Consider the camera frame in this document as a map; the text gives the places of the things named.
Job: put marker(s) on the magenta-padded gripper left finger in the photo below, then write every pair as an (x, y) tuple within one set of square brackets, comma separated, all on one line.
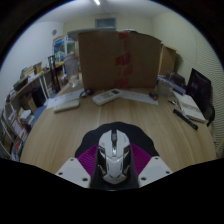
[(75, 173)]

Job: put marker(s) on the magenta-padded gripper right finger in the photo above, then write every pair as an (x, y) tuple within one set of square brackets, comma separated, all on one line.
[(153, 170)]

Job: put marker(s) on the white and grey computer mouse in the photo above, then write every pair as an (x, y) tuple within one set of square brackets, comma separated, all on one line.
[(114, 160)]

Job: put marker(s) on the black marker pen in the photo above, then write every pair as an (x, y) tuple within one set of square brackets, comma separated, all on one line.
[(185, 119)]

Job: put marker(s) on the open white notebook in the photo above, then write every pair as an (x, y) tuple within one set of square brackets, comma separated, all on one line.
[(191, 107)]

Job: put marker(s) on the white paper sheet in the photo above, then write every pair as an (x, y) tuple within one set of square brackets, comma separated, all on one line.
[(138, 96), (63, 97)]

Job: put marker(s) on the black office chair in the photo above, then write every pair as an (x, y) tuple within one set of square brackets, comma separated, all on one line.
[(211, 115)]

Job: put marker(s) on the white remote control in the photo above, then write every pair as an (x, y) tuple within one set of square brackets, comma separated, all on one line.
[(106, 96)]

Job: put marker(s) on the tall black stand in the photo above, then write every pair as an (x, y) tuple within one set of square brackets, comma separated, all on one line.
[(54, 75)]

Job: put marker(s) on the long cluttered side desk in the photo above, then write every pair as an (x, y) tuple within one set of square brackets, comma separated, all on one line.
[(30, 81)]

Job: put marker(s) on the smaller brown cardboard box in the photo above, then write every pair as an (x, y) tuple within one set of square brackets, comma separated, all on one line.
[(168, 60)]

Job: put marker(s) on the large brown cardboard box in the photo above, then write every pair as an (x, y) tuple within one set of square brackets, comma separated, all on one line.
[(103, 60)]

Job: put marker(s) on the blue and white claw machine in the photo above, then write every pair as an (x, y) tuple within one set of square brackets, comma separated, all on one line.
[(61, 46)]

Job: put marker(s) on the grey window above door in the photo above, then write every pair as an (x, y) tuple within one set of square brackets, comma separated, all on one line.
[(105, 22)]

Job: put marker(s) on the ceiling light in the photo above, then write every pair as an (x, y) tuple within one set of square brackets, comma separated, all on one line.
[(97, 2)]

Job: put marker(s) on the round wall clock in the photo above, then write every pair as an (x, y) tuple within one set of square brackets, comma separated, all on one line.
[(54, 32)]

